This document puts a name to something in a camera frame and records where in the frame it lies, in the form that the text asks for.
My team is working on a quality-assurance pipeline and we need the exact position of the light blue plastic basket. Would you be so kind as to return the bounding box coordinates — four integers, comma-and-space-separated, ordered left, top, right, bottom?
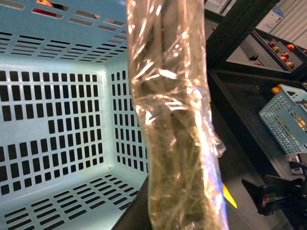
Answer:
0, 0, 151, 230

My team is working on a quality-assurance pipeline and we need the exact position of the yellow mango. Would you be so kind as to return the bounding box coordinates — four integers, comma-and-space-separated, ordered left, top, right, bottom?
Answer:
222, 183, 237, 209

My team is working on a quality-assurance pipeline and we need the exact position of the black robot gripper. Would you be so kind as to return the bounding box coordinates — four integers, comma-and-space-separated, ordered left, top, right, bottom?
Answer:
241, 153, 307, 216

